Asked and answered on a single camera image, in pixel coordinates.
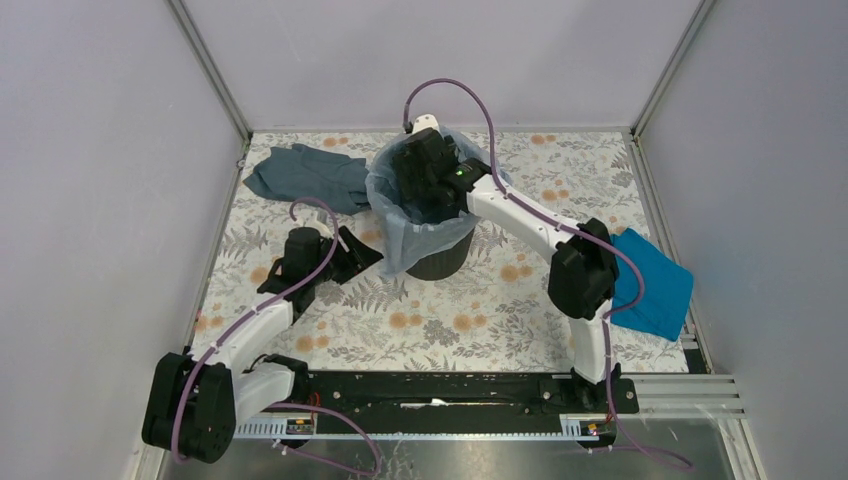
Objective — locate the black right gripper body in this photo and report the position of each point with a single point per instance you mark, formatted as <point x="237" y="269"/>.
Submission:
<point x="405" y="167"/>

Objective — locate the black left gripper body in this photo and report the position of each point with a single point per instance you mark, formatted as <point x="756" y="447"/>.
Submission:
<point x="326" y="249"/>

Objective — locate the light blue plastic trash bag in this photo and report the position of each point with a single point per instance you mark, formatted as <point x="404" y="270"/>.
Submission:
<point x="404" y="225"/>

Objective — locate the black plastic trash bin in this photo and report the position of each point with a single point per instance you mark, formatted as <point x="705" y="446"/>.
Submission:
<point x="455" y="181"/>

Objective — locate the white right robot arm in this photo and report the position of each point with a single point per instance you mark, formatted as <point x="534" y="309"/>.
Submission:
<point x="582" y="268"/>

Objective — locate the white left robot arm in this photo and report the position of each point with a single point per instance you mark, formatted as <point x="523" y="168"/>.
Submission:
<point x="198" y="399"/>

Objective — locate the grey-blue crumpled cloth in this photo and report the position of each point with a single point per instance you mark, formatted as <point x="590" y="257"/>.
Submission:
<point x="288" y="174"/>

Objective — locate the floral patterned table mat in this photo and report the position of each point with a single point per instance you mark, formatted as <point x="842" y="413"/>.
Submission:
<point x="493" y="314"/>

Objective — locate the bright blue cloth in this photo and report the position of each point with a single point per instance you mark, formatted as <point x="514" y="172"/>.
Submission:
<point x="660" y="308"/>

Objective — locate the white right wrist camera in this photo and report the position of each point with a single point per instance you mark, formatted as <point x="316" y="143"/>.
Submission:
<point x="421" y="123"/>

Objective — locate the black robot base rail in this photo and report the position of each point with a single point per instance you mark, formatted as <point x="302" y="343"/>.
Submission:
<point x="441" y="405"/>

